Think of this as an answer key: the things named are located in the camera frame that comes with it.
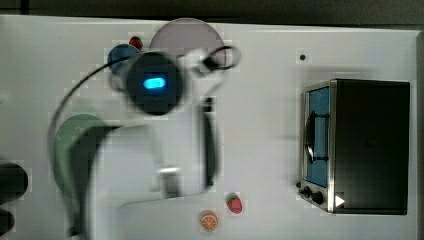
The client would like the toy orange slice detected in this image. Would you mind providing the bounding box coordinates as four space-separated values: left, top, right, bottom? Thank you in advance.
200 211 219 232

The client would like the silver black toaster oven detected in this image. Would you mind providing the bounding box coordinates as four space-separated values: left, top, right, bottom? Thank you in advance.
296 79 411 215

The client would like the toy strawberry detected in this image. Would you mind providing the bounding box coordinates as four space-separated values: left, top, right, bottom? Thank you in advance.
226 193 243 214

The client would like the blue cup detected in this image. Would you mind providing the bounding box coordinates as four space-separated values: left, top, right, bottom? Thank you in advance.
107 44 139 75

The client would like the red toy fruit behind cup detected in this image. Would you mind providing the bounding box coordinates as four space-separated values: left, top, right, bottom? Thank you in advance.
129 36 143 51

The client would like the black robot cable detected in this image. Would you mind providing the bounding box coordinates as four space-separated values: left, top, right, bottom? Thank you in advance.
48 44 242 234

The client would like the large grey round plate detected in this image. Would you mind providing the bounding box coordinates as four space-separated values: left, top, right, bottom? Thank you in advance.
149 18 224 68

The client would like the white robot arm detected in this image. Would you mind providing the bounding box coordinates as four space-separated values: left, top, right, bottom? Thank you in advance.
70 47 230 240

